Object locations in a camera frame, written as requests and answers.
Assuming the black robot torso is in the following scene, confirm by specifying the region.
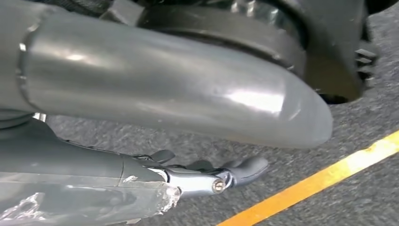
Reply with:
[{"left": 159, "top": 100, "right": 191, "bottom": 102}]
[{"left": 34, "top": 0, "right": 399, "bottom": 105}]

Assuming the yellow tape strip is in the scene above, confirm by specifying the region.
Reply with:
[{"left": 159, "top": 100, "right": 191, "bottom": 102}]
[{"left": 215, "top": 130, "right": 399, "bottom": 226}]

